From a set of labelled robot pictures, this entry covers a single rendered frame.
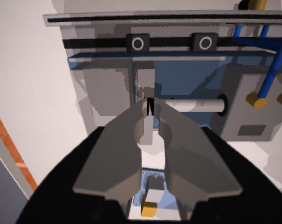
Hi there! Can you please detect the grey metal block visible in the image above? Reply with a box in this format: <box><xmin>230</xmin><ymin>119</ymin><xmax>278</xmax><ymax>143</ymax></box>
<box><xmin>83</xmin><ymin>59</ymin><xmax>134</xmax><ymax>126</ymax></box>
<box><xmin>145</xmin><ymin>176</ymin><xmax>165</xmax><ymax>203</ymax></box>

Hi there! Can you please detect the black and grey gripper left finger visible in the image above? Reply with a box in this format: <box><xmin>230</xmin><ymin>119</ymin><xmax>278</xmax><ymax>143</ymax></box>
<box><xmin>15</xmin><ymin>97</ymin><xmax>150</xmax><ymax>224</ymax></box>

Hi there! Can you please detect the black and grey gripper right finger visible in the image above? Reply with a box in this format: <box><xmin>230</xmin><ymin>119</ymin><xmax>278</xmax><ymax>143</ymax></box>
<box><xmin>150</xmin><ymin>96</ymin><xmax>282</xmax><ymax>224</ymax></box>

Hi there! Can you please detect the yellow rectangular block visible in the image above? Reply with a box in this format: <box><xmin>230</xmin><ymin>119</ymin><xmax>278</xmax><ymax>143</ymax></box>
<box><xmin>141</xmin><ymin>194</ymin><xmax>157</xmax><ymax>217</ymax></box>

